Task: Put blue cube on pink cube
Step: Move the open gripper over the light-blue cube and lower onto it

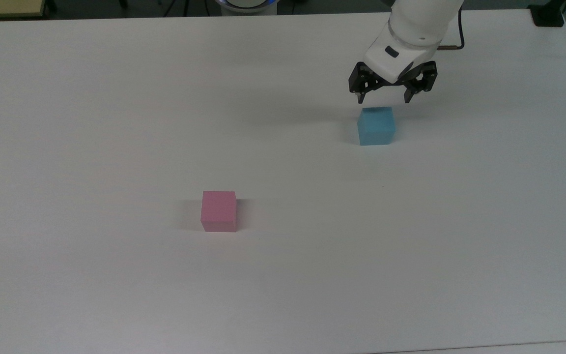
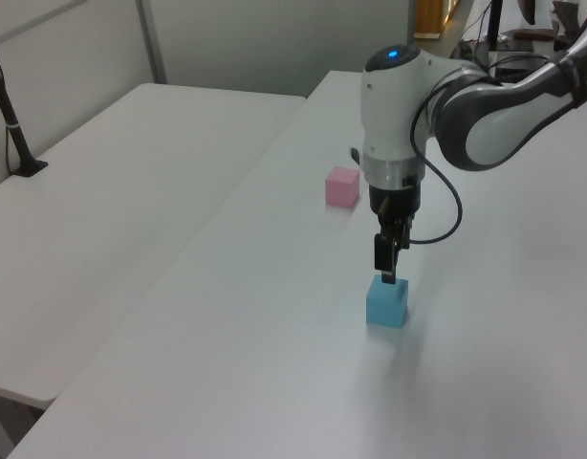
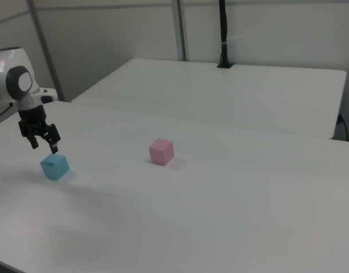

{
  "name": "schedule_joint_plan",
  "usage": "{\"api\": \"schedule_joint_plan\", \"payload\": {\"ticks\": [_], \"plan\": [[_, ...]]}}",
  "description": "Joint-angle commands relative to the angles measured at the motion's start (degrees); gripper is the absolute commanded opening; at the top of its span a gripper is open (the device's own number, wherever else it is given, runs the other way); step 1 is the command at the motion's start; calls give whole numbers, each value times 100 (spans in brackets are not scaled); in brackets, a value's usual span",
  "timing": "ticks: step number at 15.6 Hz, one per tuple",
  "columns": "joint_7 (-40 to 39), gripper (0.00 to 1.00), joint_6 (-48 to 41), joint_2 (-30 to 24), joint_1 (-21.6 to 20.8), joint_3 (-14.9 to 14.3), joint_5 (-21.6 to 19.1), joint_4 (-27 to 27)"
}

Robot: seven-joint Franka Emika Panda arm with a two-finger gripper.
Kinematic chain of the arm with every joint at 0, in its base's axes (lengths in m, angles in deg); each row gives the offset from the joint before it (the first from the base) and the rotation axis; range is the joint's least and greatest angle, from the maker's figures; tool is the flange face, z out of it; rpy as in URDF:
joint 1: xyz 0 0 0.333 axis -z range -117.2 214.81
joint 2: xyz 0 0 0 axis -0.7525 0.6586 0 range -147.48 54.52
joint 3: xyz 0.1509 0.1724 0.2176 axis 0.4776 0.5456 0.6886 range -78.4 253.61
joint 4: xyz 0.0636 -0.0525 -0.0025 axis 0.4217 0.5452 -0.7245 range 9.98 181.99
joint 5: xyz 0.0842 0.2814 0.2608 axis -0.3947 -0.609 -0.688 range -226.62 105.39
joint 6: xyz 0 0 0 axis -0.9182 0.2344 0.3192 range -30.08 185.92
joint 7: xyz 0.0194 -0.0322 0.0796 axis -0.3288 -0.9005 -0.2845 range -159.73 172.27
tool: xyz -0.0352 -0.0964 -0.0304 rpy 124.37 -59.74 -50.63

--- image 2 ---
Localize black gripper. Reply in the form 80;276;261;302
367;181;424;287

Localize blue foam cube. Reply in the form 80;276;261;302
365;275;410;330

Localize pink foam cube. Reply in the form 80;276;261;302
324;165;361;208

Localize black flat electronics box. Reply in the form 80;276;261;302
492;56;532;83

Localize black electronics box green connector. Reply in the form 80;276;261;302
457;38;489;66

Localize black monitor stand pole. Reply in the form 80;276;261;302
486;0;504;54

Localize brown flat pad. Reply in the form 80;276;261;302
511;28;558;42

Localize black keyboard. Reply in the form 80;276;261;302
552;0;586;37

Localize white adjacent table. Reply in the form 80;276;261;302
0;82;308;411

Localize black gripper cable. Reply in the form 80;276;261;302
409;71;466;245

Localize grey partition post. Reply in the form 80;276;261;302
134;0;168;85

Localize black camera stand pole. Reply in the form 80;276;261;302
0;37;50;179

